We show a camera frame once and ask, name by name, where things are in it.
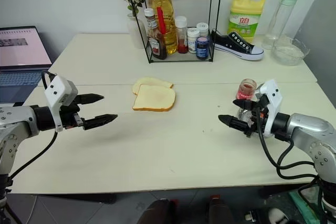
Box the cooking oil bottle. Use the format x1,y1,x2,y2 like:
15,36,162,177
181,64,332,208
148,0,177,55

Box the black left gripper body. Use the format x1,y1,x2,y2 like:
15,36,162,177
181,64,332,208
60,102,86,131

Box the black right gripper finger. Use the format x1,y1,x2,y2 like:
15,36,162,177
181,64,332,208
233,99,254,111
218,114,253,137

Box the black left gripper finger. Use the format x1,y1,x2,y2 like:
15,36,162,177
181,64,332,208
83,114,118,131
76,93,105,105

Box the ketchup bottle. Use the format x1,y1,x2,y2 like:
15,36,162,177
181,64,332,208
143,8,168,60

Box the clear spice jar red contents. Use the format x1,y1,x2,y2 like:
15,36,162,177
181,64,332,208
174,16,189,54

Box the white vase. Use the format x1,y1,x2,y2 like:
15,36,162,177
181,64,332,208
127,13,146,49

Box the white jar grey lid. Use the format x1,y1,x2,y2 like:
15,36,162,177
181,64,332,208
196,22,209,38

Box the open laptop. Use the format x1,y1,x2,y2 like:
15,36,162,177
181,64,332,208
0,26,55,104

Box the clear bottle green lid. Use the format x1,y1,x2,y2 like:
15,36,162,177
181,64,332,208
261,0,300,50

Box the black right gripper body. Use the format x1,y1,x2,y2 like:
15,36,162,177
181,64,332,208
246,97,269,137

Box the small blue jar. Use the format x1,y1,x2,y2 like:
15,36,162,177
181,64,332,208
195,37,208,60

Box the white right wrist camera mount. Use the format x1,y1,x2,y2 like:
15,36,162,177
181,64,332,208
255,79,285,138

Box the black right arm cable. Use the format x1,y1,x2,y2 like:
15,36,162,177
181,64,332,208
256,105,320,180

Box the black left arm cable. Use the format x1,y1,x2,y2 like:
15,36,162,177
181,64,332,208
7,70,58,180

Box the white bread slice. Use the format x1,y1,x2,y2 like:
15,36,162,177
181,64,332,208
132,84,176,112
132,77,174,95

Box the small white jar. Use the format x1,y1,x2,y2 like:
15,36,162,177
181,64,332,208
186,27,200,54

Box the black wire rack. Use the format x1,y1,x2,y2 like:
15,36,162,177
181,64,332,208
123,0,224,64

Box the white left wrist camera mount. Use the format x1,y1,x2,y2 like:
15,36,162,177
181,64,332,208
43,75,79,132

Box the small glass jam jar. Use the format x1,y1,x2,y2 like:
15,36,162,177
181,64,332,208
237,78,257,101

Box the black canvas sneaker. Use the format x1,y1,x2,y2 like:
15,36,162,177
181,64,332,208
211,29,265,61

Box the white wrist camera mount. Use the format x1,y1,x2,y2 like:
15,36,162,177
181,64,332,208
255,79,285,138
43,75,79,132

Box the yellow detergent bottle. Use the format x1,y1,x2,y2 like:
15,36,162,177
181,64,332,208
227,0,267,44

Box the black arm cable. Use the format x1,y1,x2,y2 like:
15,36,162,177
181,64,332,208
7,70,58,180
256,105,320,180

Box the clear glass bowl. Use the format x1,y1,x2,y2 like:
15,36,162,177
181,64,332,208
271,36,310,66

